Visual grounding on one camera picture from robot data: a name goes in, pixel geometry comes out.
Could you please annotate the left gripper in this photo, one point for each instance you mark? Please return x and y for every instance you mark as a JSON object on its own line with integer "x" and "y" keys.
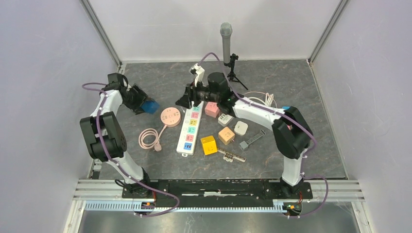
{"x": 141, "y": 96}

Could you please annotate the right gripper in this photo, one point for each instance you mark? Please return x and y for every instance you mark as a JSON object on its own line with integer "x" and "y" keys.
{"x": 184, "y": 101}

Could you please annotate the pink round socket base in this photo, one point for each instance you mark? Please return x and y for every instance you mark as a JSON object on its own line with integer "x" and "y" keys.
{"x": 170, "y": 117}

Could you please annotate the dark blue cube socket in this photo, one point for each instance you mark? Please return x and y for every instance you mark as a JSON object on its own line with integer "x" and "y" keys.
{"x": 150, "y": 106}

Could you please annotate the pink cube socket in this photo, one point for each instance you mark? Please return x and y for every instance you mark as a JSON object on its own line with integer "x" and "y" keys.
{"x": 211, "y": 109}

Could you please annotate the long white power strip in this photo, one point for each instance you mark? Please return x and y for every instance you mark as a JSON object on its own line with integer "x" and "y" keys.
{"x": 189, "y": 131}

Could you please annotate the yellow cube socket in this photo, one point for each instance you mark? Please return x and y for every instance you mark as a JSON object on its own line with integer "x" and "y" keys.
{"x": 209, "y": 145}

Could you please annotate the beige cube socket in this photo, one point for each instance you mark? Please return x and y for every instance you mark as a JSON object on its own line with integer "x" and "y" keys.
{"x": 226, "y": 135}

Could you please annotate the white plug adapter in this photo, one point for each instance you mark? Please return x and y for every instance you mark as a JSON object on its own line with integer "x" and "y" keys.
{"x": 240, "y": 128}

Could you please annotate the small white power strip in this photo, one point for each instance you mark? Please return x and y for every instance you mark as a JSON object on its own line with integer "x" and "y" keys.
{"x": 224, "y": 119}

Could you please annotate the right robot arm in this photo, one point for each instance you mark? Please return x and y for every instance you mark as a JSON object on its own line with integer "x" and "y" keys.
{"x": 291, "y": 132}

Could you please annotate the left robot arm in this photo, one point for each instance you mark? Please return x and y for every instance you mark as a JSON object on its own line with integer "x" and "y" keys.
{"x": 104, "y": 138}

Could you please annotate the grey microphone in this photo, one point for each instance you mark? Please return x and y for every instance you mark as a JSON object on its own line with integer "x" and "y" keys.
{"x": 226, "y": 32}

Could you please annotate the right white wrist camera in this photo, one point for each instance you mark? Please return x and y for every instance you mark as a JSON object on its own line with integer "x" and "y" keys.
{"x": 198, "y": 72}

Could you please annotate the grey plastic bracket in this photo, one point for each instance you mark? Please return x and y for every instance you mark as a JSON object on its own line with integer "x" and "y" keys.
{"x": 245, "y": 144}

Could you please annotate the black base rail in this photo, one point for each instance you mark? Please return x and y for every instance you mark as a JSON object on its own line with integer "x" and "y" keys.
{"x": 217, "y": 193}

